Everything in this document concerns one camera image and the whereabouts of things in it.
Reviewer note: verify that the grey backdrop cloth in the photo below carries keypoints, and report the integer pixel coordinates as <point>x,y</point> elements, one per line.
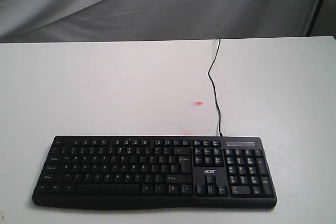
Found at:
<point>128,20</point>

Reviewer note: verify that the black acer keyboard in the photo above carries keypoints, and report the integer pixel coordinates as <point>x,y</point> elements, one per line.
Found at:
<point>151,172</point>

